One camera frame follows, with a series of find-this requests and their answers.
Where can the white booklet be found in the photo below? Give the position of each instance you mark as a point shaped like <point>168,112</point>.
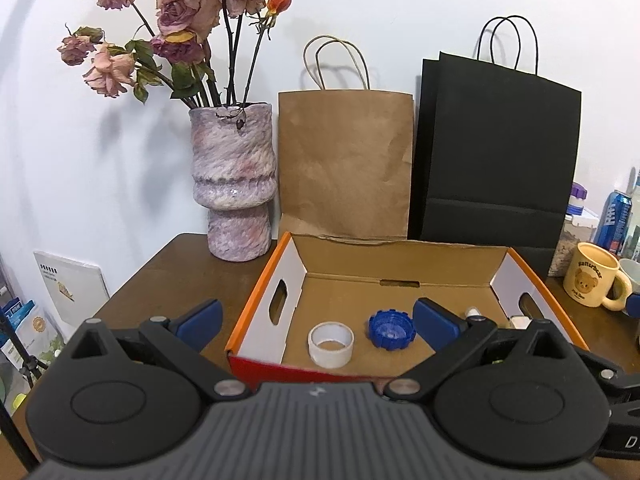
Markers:
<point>70,285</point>

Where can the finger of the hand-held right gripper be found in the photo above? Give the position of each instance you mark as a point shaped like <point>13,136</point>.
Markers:
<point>600,367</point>

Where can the white packet yellow circle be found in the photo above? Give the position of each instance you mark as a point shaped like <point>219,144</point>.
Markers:
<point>35,330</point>

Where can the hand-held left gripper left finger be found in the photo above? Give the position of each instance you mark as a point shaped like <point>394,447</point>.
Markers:
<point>200,322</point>

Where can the yellow bear mug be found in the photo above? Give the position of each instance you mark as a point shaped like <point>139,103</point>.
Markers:
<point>587,280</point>

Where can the blue bottle cap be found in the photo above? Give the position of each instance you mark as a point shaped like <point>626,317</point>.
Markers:
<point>376,332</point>

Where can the cream plug adapter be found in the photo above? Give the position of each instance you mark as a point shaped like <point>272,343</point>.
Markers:
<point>520,320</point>

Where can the blue drink can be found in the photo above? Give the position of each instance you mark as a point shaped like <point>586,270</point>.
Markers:
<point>615,220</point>

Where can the purple lid jar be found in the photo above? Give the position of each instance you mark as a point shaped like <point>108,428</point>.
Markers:
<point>576,197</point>

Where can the blue packet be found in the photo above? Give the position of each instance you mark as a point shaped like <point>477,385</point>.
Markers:
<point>17,310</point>

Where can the black light stand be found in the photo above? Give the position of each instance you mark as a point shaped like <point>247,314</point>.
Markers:
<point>15,440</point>

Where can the clear seed container white lid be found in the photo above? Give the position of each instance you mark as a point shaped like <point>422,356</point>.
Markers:
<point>565,250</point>

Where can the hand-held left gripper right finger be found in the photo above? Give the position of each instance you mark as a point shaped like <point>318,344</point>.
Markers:
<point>437,324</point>

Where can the black paper bag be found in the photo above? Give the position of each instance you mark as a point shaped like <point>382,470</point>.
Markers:
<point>500,150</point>

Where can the red cardboard box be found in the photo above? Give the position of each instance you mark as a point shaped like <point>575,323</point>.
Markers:
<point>350,300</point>

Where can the brown paper bag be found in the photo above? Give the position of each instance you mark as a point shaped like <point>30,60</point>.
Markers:
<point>345,160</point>

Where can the white tape roll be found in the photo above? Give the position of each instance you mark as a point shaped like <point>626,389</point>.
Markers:
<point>315,352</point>

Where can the clear soda bottle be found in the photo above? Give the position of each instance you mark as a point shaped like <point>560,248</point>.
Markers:
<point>635,230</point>

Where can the dried rose bouquet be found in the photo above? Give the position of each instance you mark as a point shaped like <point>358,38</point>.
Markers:
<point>175,10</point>

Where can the mottled pink vase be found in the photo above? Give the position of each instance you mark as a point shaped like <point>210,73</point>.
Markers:
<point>232,170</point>

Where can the white bowl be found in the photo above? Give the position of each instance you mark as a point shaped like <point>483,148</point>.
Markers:
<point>632,275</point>

